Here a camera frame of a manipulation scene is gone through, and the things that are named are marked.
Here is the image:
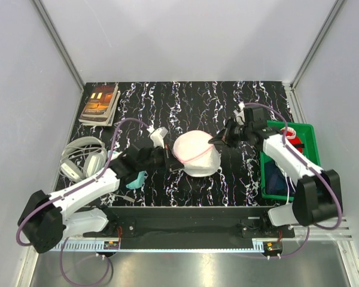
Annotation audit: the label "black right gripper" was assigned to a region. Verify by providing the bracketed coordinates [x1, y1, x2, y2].
[209, 117, 252, 149]

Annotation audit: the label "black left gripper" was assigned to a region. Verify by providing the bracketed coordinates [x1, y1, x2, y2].
[138, 144, 184, 173]

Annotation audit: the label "white pink mesh laundry bag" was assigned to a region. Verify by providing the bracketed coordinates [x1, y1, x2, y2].
[173, 130, 221, 178]

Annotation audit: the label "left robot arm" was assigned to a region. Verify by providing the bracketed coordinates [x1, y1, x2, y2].
[16, 145, 184, 254]

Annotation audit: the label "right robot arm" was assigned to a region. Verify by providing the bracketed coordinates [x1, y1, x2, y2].
[209, 103, 343, 237]

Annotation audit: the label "teal cat-ear headphones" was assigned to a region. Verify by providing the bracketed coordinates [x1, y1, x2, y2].
[108, 149, 146, 190]

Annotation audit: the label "blue garment in bin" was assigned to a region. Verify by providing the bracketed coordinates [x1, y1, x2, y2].
[264, 160, 296, 197]

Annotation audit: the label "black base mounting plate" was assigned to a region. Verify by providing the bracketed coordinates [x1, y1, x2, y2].
[84, 206, 295, 251]

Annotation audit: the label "green plastic bin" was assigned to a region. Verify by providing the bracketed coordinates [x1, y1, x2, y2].
[260, 123, 320, 201]

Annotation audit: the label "white headphones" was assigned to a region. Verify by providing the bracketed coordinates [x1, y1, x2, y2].
[59, 136, 107, 182]

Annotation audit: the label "red garment in bin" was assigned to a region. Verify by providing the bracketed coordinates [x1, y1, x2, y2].
[281, 127, 305, 154]

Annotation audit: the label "paperback book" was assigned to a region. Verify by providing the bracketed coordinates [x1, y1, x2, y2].
[78, 83, 120, 126]

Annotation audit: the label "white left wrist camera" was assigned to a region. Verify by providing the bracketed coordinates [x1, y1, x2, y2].
[147, 126, 168, 148]

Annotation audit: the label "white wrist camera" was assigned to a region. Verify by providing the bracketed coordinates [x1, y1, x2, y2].
[234, 110, 245, 126]
[147, 126, 168, 148]

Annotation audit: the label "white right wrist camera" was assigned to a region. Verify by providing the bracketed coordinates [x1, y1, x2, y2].
[234, 110, 245, 126]

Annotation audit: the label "grey usb cable plug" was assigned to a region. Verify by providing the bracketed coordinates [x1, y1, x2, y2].
[122, 196, 135, 202]

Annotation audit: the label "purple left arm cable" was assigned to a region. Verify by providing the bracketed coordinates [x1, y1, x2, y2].
[15, 118, 153, 286]

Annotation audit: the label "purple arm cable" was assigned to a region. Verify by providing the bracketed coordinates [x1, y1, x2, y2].
[15, 118, 153, 286]
[242, 103, 345, 259]

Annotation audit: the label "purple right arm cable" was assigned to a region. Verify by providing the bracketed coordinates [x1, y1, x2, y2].
[242, 103, 345, 259]

